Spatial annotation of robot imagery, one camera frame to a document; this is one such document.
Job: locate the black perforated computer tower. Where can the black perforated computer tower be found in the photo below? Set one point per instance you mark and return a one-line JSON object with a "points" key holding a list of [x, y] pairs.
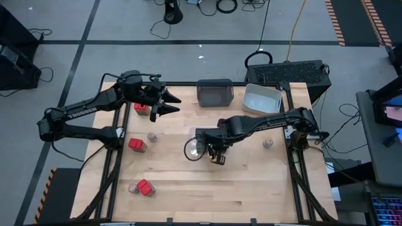
{"points": [[289, 73]]}

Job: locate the black hazard-striped floor mat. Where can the black hazard-striped floor mat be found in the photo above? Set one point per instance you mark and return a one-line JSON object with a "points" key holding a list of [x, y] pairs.
{"points": [[63, 197], [355, 22], [391, 15]]}

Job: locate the backlit keyboard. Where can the backlit keyboard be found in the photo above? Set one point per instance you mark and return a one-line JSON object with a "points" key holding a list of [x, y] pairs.
{"points": [[387, 210]]}

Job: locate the black stand base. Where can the black stand base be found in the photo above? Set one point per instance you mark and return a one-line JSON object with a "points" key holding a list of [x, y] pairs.
{"points": [[172, 14]]}

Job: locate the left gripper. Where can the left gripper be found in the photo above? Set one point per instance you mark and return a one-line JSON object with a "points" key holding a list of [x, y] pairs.
{"points": [[154, 94]]}

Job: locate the clear plastic bin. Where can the clear plastic bin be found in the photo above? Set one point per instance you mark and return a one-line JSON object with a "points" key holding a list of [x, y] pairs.
{"points": [[192, 133]]}

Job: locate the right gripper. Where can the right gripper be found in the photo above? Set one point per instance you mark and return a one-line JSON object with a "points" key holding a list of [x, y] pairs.
{"points": [[216, 139]]}

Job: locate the red-lidded spice tin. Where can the red-lidded spice tin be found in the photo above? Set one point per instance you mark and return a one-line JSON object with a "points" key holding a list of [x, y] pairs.
{"points": [[145, 187], [142, 109], [136, 144]]}

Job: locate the white plastic bin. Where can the white plastic bin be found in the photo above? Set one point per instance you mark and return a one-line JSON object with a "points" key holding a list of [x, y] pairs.
{"points": [[260, 100]]}

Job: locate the grey desk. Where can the grey desk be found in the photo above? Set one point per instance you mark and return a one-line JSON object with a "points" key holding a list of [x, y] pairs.
{"points": [[386, 163]]}

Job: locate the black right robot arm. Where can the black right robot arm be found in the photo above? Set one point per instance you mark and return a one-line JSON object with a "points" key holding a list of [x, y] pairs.
{"points": [[267, 120]]}

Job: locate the grey metal base plate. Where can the grey metal base plate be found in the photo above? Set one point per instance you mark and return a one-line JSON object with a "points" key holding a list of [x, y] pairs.
{"points": [[121, 132], [288, 132]]}

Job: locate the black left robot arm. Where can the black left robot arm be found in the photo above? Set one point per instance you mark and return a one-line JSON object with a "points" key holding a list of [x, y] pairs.
{"points": [[81, 110]]}

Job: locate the black computer monitor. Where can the black computer monitor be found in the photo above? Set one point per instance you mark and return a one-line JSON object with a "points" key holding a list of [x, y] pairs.
{"points": [[378, 106]]}

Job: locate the dark grey plastic bin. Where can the dark grey plastic bin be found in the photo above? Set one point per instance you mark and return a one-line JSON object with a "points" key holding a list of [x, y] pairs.
{"points": [[215, 94]]}

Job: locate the black equipment case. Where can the black equipment case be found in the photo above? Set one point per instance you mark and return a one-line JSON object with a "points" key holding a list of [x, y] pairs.
{"points": [[19, 72], [15, 28]]}

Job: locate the small black desk device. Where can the small black desk device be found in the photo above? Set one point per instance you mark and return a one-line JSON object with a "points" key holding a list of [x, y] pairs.
{"points": [[390, 140]]}

